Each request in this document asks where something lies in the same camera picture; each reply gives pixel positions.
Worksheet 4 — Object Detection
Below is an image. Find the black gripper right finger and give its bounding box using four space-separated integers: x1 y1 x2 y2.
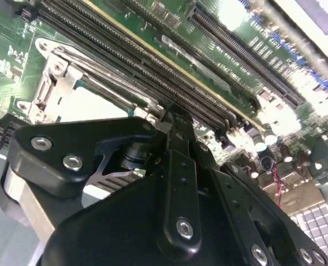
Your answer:
191 124 328 266

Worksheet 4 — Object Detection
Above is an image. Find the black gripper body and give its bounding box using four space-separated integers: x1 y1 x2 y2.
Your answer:
43 177 253 266

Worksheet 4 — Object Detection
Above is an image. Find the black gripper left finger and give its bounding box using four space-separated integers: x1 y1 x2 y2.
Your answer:
7 105 203 257

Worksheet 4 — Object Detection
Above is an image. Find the silver CPU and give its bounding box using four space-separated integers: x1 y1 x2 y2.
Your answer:
57 77 150 124

